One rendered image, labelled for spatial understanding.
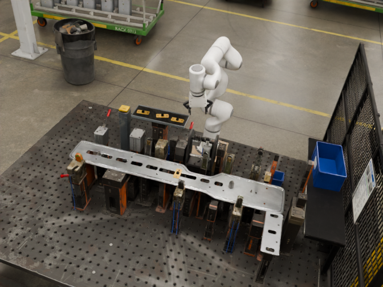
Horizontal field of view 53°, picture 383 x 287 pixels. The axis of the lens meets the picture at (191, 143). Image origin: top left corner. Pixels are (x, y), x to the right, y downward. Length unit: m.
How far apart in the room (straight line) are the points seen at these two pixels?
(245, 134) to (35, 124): 2.37
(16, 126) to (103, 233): 2.40
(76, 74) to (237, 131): 2.15
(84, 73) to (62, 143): 2.11
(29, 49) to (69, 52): 1.13
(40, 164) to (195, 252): 1.32
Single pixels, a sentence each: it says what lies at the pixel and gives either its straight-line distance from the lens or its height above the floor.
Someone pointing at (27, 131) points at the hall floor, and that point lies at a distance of 4.51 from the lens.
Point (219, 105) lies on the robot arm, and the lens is 2.65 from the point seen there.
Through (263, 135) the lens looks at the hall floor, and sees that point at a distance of 4.51.
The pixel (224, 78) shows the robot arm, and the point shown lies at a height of 1.44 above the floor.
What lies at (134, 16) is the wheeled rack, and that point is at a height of 0.32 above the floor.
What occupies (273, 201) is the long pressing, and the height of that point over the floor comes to 1.00.
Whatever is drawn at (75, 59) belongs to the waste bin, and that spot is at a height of 0.38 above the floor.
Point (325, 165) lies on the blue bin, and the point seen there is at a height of 1.03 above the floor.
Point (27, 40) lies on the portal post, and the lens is 5.93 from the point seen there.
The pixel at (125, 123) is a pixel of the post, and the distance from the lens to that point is 2.70.
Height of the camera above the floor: 2.67
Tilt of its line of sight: 39 degrees down
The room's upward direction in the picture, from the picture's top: 6 degrees clockwise
